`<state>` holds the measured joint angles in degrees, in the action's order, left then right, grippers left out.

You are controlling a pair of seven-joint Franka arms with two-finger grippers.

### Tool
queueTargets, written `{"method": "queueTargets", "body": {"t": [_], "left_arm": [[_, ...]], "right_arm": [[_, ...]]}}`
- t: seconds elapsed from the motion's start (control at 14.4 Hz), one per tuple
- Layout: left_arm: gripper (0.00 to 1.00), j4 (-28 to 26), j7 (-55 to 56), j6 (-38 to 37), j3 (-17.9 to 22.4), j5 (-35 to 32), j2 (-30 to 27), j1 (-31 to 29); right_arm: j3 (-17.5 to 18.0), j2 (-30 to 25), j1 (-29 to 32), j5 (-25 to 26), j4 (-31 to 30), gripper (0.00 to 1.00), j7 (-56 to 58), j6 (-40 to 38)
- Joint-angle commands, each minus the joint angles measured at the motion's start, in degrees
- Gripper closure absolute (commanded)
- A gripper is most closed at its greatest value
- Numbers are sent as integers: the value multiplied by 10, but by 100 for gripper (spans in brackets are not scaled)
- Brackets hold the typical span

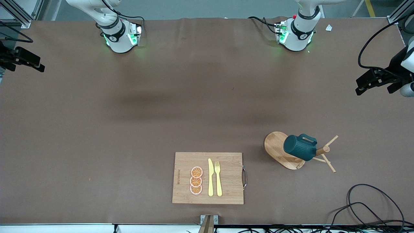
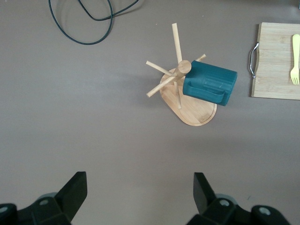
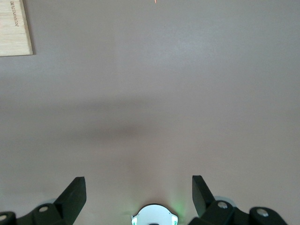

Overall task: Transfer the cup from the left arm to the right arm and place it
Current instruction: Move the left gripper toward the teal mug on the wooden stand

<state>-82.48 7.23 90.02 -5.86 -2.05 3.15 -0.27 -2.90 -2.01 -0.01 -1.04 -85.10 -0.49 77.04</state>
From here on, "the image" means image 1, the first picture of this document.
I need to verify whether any teal cup with yellow inside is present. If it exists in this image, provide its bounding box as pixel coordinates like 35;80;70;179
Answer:
283;134;318;161

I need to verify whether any wooden mug tree stand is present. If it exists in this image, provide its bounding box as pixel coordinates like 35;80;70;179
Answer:
264;131;339;173

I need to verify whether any bamboo cutting board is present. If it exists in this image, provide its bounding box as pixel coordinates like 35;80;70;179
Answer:
172;152;248;205

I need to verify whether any yellow plastic fork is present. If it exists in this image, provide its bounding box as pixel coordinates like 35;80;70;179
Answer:
214;161;223;197

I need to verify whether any yellow plastic knife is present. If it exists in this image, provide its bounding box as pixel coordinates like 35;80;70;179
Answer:
208;158;214;197

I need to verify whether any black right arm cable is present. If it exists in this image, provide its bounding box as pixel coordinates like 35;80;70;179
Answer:
0;21;33;43

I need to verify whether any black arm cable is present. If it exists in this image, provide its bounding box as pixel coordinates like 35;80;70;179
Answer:
357;15;414;80
0;21;33;43

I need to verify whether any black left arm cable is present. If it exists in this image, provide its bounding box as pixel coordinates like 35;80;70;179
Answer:
357;15;414;80

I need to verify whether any aluminium frame profile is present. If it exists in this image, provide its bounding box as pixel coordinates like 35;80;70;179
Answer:
0;0;44;28
387;0;414;25

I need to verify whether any black right base cable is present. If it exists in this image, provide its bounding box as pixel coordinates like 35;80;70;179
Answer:
115;11;145;24

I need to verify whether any black base cable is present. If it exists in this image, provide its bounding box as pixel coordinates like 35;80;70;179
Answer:
115;11;145;24
247;16;280;35

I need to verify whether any small black cable loop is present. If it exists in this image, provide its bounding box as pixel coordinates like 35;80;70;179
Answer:
330;202;392;228

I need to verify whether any black left base cable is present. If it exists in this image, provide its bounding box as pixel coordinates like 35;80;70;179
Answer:
247;16;280;35

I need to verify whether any large black cable loop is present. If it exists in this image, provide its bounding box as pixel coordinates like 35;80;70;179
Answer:
347;184;405;228

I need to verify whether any brown camera post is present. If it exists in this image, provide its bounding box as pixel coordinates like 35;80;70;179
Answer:
198;216;214;233

